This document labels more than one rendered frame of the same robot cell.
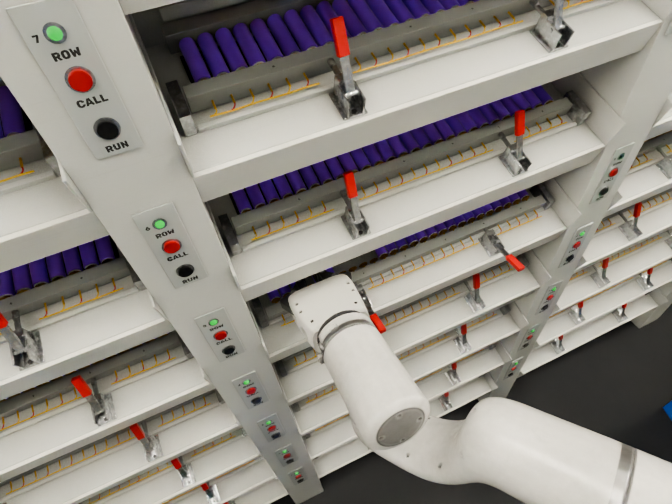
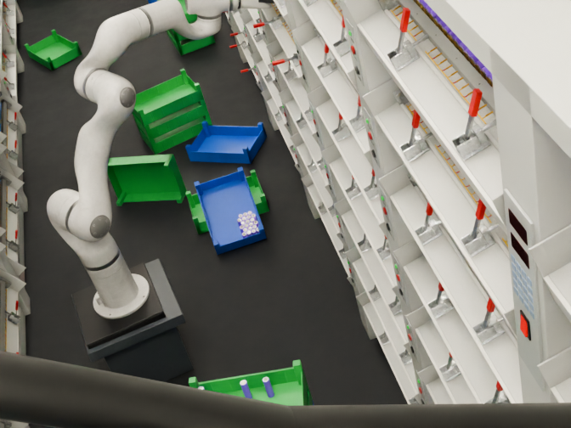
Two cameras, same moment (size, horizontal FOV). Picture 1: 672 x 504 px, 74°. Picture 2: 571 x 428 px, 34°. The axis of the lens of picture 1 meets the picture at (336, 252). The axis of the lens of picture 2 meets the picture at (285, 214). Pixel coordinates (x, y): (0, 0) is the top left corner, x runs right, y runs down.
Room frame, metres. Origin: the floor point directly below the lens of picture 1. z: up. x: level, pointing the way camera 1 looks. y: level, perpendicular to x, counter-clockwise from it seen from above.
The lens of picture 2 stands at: (0.97, -2.62, 2.23)
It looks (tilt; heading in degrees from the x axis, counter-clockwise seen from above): 38 degrees down; 105
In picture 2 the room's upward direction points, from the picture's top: 16 degrees counter-clockwise
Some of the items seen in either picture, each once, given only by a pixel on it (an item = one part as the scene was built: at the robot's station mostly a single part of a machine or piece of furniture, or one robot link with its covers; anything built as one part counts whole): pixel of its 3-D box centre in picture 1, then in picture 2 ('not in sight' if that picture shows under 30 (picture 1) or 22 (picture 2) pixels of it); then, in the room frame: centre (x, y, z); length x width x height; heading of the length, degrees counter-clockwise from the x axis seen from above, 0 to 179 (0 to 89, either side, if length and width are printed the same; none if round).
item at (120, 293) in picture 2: not in sight; (111, 277); (-0.19, -0.54, 0.40); 0.19 x 0.19 x 0.18
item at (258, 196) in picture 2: not in sight; (226, 201); (-0.02, 0.26, 0.04); 0.30 x 0.20 x 0.08; 19
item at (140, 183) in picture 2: not in sight; (144, 180); (-0.38, 0.39, 0.10); 0.30 x 0.08 x 0.20; 173
